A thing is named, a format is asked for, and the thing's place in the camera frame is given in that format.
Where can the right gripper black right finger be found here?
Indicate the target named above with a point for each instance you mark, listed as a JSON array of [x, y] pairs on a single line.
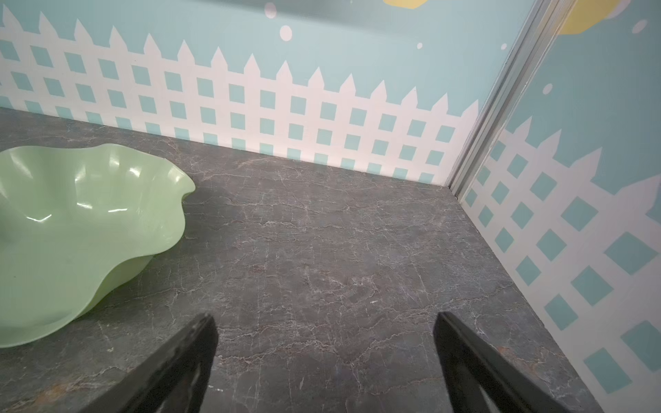
[[474, 372]]

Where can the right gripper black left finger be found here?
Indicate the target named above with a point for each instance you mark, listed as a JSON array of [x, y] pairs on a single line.
[[173, 379]]

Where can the green wavy fruit bowl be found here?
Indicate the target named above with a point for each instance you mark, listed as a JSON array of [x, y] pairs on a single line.
[[76, 223]]

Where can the aluminium corner post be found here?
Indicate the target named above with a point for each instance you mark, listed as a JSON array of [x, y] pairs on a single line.
[[537, 35]]

